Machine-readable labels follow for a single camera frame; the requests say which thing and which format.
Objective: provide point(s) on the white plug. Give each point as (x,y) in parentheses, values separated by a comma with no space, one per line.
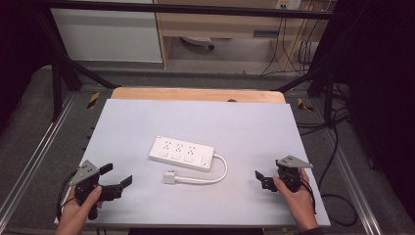
(169,178)

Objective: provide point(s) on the white power strip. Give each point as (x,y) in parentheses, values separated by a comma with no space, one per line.
(182,153)

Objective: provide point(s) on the person's left hand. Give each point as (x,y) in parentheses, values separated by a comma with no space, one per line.
(75,213)

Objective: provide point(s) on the yellow black tape strip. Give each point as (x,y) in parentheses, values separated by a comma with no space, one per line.
(93,100)
(304,105)

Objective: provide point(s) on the black metal frame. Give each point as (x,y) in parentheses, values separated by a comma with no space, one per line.
(195,10)

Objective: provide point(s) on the black curtain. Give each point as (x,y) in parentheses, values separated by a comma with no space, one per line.
(385,98)
(16,49)

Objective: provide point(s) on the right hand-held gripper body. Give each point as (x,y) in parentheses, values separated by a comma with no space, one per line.
(289,174)

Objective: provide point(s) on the wooden table board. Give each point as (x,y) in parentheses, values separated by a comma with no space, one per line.
(195,94)

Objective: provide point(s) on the white chair base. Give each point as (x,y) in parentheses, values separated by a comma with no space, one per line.
(197,40)

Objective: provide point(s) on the light wooden desk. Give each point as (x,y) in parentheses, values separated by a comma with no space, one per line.
(221,27)

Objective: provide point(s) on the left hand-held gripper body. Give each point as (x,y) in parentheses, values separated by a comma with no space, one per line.
(85,174)

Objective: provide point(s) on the white wall socket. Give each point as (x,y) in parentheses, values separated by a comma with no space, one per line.
(288,4)

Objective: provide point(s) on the white cabinet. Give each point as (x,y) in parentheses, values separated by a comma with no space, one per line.
(107,36)

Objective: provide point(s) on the person's right hand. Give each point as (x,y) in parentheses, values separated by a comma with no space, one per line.
(300,204)

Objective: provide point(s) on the aluminium floor rail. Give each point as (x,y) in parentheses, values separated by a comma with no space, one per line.
(32,153)
(354,186)

